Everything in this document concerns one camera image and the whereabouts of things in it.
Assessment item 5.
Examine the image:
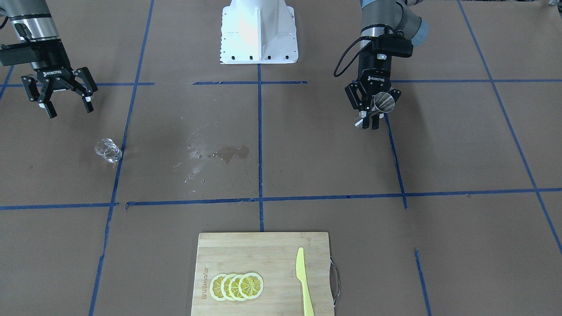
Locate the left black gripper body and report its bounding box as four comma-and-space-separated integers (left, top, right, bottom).
357, 42, 392, 99

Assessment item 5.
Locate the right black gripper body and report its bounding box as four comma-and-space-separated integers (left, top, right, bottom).
29, 39, 78, 92

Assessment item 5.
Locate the clear glass cup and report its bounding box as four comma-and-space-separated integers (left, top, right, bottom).
94, 138, 122, 163

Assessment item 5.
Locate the steel double jigger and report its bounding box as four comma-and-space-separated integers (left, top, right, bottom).
354, 92, 396, 130

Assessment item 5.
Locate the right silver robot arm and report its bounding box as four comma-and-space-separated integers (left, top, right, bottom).
0, 0, 98, 118

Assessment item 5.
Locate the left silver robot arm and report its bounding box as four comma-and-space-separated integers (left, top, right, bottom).
345, 0, 429, 130

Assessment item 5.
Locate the bamboo cutting board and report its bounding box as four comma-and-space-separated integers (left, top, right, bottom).
191, 232, 335, 316

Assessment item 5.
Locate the yellow plastic knife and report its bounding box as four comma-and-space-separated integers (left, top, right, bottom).
295, 247, 315, 316

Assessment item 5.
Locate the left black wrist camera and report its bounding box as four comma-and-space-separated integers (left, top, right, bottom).
372, 34, 414, 58

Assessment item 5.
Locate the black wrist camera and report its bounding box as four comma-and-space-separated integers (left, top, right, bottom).
0, 43, 38, 66
372, 34, 414, 58

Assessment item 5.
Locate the black camera cable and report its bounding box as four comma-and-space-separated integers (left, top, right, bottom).
334, 37, 374, 78

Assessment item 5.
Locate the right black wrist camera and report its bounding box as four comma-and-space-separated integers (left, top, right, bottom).
0, 43, 38, 66

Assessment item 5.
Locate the white pedestal column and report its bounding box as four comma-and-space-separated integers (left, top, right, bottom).
220, 0, 299, 65

